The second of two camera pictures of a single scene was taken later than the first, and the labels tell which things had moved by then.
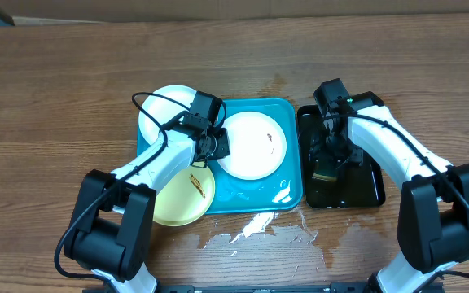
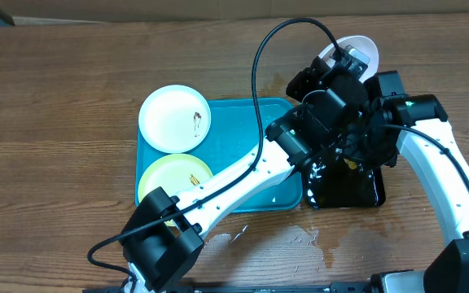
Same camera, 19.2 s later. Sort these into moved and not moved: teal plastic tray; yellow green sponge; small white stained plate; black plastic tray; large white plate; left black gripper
Moved: large white plate; left black gripper; yellow green sponge
Not moved: black plastic tray; teal plastic tray; small white stained plate
